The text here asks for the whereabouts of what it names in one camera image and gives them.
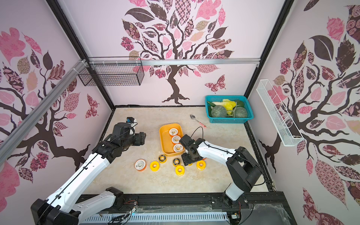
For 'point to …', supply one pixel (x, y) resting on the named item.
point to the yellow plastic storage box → (170, 135)
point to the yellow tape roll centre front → (180, 173)
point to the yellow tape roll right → (201, 168)
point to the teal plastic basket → (228, 109)
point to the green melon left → (218, 111)
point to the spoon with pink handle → (193, 116)
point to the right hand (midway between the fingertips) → (190, 161)
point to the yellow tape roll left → (154, 169)
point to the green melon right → (240, 112)
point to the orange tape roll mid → (177, 147)
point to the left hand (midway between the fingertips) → (138, 137)
